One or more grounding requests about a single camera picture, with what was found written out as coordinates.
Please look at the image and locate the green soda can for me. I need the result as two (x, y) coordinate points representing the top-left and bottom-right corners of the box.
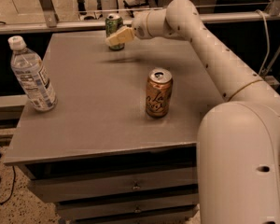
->
(105, 13), (125, 51)

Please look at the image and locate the orange LaCroix can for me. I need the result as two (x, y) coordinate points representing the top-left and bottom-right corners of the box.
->
(146, 67), (173, 118)

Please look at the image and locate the clear plastic water bottle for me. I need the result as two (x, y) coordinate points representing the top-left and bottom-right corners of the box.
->
(7, 35), (57, 112)

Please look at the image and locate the grey metal railing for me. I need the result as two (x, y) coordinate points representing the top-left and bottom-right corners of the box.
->
(0, 10), (280, 35)

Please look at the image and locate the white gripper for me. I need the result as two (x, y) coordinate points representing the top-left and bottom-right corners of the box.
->
(105, 11), (150, 47)

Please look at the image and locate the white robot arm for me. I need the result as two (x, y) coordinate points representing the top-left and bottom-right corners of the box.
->
(106, 0), (280, 224)

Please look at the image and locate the cabinet drawer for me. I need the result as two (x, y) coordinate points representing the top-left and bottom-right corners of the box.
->
(75, 205), (198, 224)
(28, 167), (197, 203)
(57, 190), (198, 221)

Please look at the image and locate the middle cabinet drawer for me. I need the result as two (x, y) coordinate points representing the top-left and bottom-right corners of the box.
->
(57, 190), (198, 221)

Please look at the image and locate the white cable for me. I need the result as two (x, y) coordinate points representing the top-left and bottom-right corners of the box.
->
(255, 8), (272, 77)

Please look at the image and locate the top cabinet drawer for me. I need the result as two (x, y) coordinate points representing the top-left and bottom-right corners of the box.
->
(28, 167), (197, 203)

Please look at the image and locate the grey drawer cabinet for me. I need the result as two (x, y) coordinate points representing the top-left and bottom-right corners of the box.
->
(4, 25), (225, 224)

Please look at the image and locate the bottom cabinet drawer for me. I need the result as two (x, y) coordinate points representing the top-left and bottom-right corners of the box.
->
(75, 205), (198, 224)

